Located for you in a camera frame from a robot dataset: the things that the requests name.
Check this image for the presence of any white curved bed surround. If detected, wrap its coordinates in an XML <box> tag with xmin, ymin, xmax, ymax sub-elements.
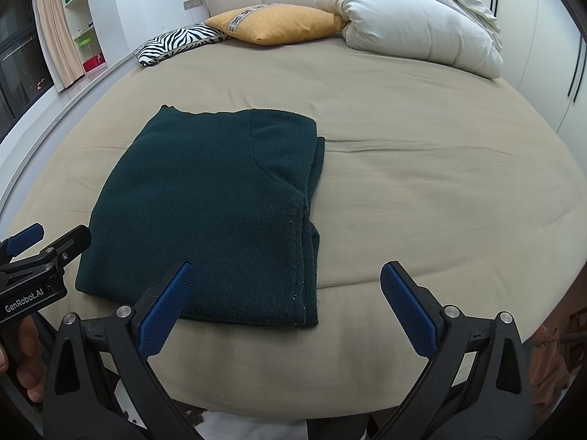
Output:
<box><xmin>0</xmin><ymin>49</ymin><xmax>141</xmax><ymax>223</ymax></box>

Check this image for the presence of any white shelf unit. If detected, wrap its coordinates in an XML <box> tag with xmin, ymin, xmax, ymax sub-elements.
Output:
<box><xmin>57</xmin><ymin>0</ymin><xmax>109</xmax><ymax>89</ymax></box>

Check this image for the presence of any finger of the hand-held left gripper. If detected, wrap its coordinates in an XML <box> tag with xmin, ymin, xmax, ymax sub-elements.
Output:
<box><xmin>28</xmin><ymin>224</ymin><xmax>92</xmax><ymax>270</ymax></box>
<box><xmin>0</xmin><ymin>223</ymin><xmax>45</xmax><ymax>267</ymax></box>

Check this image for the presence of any dark window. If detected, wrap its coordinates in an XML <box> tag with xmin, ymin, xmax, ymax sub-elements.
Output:
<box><xmin>0</xmin><ymin>0</ymin><xmax>59</xmax><ymax>135</ymax></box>

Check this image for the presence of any beige curtain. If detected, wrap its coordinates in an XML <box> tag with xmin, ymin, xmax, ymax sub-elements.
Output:
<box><xmin>34</xmin><ymin>0</ymin><xmax>82</xmax><ymax>89</ymax></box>

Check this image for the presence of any white wardrobe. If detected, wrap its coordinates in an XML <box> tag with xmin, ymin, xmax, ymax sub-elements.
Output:
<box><xmin>459</xmin><ymin>0</ymin><xmax>587</xmax><ymax>135</ymax></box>

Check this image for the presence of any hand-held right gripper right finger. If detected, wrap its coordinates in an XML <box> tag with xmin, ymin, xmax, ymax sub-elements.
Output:
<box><xmin>380</xmin><ymin>260</ymin><xmax>535</xmax><ymax>440</ymax></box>

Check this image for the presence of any dark green sweater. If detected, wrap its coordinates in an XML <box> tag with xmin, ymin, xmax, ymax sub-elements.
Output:
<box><xmin>76</xmin><ymin>104</ymin><xmax>326</xmax><ymax>329</ymax></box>

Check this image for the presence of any brown cloth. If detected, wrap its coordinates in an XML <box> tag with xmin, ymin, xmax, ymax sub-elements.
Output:
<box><xmin>526</xmin><ymin>324</ymin><xmax>572</xmax><ymax>419</ymax></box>

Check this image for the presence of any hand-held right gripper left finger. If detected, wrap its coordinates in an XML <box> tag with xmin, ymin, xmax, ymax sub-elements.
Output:
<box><xmin>43</xmin><ymin>260</ymin><xmax>199</xmax><ymax>440</ymax></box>

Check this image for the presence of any white duvet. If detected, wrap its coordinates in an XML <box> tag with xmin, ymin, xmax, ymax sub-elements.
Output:
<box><xmin>314</xmin><ymin>0</ymin><xmax>505</xmax><ymax>80</ymax></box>

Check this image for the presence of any zebra striped pillow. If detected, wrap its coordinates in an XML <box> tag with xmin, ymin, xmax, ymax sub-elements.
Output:
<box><xmin>133</xmin><ymin>23</ymin><xmax>231</xmax><ymax>67</ymax></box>

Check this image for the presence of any round beige bed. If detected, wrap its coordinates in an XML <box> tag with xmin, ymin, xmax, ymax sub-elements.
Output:
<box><xmin>0</xmin><ymin>36</ymin><xmax>584</xmax><ymax>419</ymax></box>

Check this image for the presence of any person's left hand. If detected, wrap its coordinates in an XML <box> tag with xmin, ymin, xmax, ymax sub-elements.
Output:
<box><xmin>0</xmin><ymin>316</ymin><xmax>45</xmax><ymax>404</ymax></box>

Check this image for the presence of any yellow pillow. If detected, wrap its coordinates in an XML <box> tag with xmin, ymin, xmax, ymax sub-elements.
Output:
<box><xmin>204</xmin><ymin>4</ymin><xmax>348</xmax><ymax>47</ymax></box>

